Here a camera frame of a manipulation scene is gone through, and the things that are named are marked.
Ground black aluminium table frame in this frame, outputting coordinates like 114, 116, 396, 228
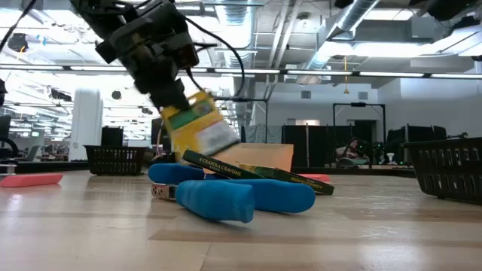
0, 160, 417, 178

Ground small black monitor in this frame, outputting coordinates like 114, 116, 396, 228
100, 126, 124, 148

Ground overhead LED light bar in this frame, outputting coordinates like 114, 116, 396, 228
0, 63, 482, 80

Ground yellow green Crayola crayon box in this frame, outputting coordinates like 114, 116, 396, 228
182, 149, 267, 180
239, 163, 335, 196
160, 90, 242, 157

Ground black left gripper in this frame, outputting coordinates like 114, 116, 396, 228
94, 28, 200, 112

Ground silver ventilation duct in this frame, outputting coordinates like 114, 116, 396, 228
216, 0, 258, 69
300, 0, 381, 72

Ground white building pillar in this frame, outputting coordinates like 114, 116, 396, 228
69, 88, 103, 162

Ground black robot workstation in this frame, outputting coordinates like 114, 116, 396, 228
386, 123, 449, 165

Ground black plastic slotted basket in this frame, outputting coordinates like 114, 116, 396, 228
83, 145, 147, 176
403, 137, 482, 206

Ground seated person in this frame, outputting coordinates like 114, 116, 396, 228
334, 137, 368, 166

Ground yellow hanging pendant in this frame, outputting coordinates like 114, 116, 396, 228
342, 56, 349, 95

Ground black chair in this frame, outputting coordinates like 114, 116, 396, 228
0, 114, 20, 161

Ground black partition panels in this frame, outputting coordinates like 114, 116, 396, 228
282, 123, 377, 169

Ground black ceiling device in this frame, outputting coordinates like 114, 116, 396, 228
7, 32, 29, 53

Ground orange translucent plastic bin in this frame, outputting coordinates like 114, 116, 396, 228
203, 142, 294, 175

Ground large black monitor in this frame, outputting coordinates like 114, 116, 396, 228
151, 118, 166, 151

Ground blue handled pliers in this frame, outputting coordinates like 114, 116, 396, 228
148, 163, 212, 185
151, 178, 316, 224

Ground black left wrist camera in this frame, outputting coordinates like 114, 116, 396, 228
145, 0, 189, 38

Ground black metal frame stand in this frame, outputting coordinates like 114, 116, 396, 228
333, 102, 387, 166
214, 96, 269, 144

